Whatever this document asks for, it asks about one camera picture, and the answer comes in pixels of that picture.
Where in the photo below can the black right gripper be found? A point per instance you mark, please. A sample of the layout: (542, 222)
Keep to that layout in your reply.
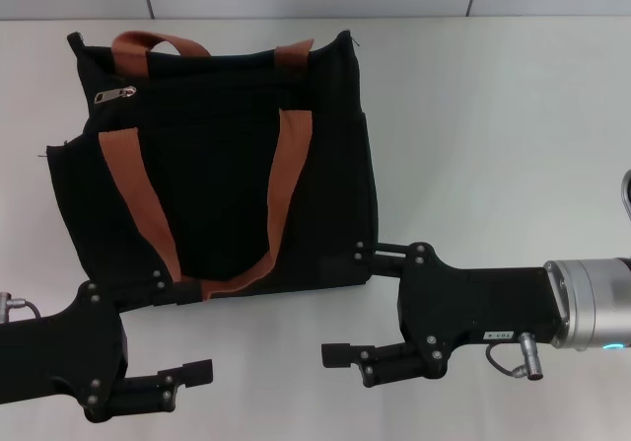
(473, 308)

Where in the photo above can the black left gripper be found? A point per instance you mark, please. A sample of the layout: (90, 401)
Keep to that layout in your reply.
(64, 352)

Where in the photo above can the silver metal zipper pull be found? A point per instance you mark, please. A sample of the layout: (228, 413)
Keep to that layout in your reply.
(116, 95)

